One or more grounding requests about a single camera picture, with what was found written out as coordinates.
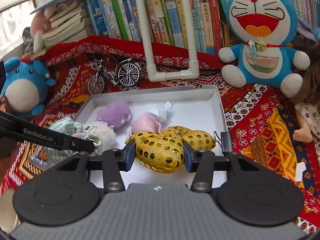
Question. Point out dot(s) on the gold sequin heart cushion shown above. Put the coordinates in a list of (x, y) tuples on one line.
[(163, 152)]

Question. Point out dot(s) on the row of books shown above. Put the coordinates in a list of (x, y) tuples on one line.
[(119, 19)]

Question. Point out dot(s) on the stack of books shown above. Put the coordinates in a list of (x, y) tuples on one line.
[(71, 22)]

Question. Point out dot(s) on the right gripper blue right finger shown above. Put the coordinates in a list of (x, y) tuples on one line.
[(191, 159)]

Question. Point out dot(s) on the blue round plush toy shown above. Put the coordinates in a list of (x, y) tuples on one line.
[(26, 86)]

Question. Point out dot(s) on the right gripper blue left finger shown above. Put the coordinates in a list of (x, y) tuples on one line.
[(129, 155)]

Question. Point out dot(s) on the black binder clip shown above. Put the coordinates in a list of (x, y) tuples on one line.
[(225, 142)]

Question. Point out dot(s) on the pink plush toy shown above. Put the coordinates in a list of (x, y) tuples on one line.
[(40, 25)]

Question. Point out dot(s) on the white pvc pipe frame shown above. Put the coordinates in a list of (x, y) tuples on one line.
[(167, 22)]

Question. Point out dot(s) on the miniature metal bicycle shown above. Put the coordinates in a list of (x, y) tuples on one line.
[(127, 73)]

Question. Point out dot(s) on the person left hand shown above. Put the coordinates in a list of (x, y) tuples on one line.
[(9, 176)]

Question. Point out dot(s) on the white paper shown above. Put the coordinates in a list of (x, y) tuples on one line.
[(160, 111)]

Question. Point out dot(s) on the white fluffy plush toy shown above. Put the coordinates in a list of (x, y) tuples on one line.
[(102, 136)]

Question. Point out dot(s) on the brown haired doll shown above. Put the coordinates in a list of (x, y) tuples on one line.
[(307, 100)]

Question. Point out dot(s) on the Doraemon plush toy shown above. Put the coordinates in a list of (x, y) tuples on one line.
[(265, 27)]

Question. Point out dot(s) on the pink sock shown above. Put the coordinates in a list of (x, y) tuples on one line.
[(145, 123)]

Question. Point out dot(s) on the purple plush toy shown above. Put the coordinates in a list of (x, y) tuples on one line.
[(116, 114)]

